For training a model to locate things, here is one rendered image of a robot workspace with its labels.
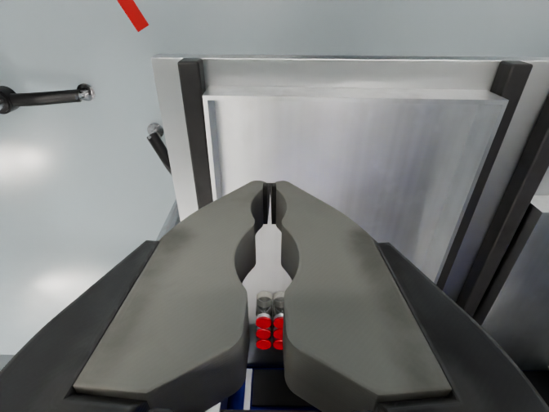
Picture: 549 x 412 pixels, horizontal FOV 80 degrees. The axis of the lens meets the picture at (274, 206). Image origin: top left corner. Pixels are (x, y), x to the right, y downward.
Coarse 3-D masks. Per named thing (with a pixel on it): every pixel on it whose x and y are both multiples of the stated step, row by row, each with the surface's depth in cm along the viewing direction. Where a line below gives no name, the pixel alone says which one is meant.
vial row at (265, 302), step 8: (264, 296) 44; (272, 296) 46; (280, 296) 44; (264, 304) 43; (272, 304) 44; (280, 304) 43; (256, 312) 43; (264, 312) 42; (280, 312) 42; (256, 320) 42; (264, 320) 42; (280, 320) 42; (264, 328) 42; (280, 328) 42
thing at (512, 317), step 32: (544, 224) 39; (512, 256) 38; (544, 256) 42; (512, 288) 45; (544, 288) 45; (480, 320) 44; (512, 320) 49; (544, 320) 49; (512, 352) 53; (544, 352) 53
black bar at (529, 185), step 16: (544, 112) 31; (544, 128) 31; (528, 144) 33; (544, 144) 32; (528, 160) 33; (544, 160) 33; (512, 176) 36; (528, 176) 34; (512, 192) 36; (528, 192) 35; (512, 208) 36; (496, 224) 38; (512, 224) 37; (496, 240) 38; (480, 256) 41; (496, 256) 39; (480, 272) 41; (464, 288) 44; (480, 288) 42; (464, 304) 44
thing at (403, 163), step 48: (240, 96) 28; (288, 96) 28; (336, 96) 28; (384, 96) 28; (432, 96) 29; (480, 96) 29; (240, 144) 34; (288, 144) 34; (336, 144) 34; (384, 144) 34; (432, 144) 34; (480, 144) 31; (336, 192) 37; (384, 192) 37; (432, 192) 37; (384, 240) 40; (432, 240) 40
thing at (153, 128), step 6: (150, 126) 122; (156, 126) 122; (150, 132) 121; (156, 132) 120; (162, 132) 124; (150, 138) 118; (156, 138) 119; (150, 144) 120; (156, 144) 118; (162, 144) 120; (156, 150) 119; (162, 150) 119; (162, 156) 119; (162, 162) 120; (168, 162) 119; (168, 168) 120
